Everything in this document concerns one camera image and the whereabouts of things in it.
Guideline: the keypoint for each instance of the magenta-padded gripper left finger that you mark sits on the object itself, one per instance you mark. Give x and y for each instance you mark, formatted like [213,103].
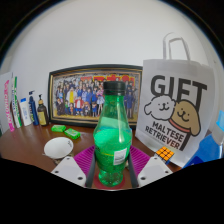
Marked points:
[70,170]

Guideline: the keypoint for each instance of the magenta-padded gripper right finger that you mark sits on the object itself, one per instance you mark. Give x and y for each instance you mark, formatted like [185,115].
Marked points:
[155,170]

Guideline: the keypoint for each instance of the green plastic drink bottle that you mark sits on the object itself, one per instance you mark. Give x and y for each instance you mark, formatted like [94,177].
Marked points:
[111,143]

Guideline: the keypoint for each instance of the colourful puzzle cube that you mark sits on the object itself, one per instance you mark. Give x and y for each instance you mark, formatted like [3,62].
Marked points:
[164,154]

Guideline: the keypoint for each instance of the patterned ceramic mug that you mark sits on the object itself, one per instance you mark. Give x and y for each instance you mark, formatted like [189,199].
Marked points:
[58,147]

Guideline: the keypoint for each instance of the flat round red coaster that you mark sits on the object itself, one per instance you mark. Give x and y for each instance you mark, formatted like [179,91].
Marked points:
[96,183]

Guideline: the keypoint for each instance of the green wrapped pack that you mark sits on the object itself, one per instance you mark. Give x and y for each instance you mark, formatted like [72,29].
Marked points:
[72,133]
[58,128]

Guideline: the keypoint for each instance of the blue detergent bottle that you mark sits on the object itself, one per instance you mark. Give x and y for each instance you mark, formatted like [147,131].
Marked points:
[206,150]

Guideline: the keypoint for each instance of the amber pump bottle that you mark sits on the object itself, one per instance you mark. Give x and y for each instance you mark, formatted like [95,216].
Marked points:
[42,115]

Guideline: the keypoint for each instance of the dark blue pump bottle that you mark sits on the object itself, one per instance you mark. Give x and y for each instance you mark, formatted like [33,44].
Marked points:
[33,111]

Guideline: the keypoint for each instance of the white paper gift bag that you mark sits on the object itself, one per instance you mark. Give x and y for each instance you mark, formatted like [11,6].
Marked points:
[173,100]

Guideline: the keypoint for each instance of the white tube with blue cap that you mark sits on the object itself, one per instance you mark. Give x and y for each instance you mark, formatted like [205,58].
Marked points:
[25,113]

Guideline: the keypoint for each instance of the framed group picture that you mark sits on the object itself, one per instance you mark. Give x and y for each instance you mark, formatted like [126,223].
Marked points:
[80,96]

